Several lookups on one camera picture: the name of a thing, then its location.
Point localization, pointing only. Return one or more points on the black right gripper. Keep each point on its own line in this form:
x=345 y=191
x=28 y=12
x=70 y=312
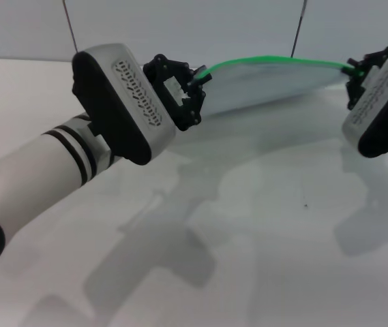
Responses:
x=371 y=69

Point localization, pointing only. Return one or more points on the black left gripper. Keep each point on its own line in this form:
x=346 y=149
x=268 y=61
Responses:
x=163 y=86

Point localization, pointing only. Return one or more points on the transparent green-zip document bag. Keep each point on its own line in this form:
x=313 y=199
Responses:
x=265 y=85

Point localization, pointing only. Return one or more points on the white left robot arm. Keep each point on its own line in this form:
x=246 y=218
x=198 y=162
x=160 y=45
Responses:
x=40 y=170

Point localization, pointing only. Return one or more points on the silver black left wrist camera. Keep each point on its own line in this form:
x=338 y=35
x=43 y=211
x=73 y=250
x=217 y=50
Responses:
x=112 y=102

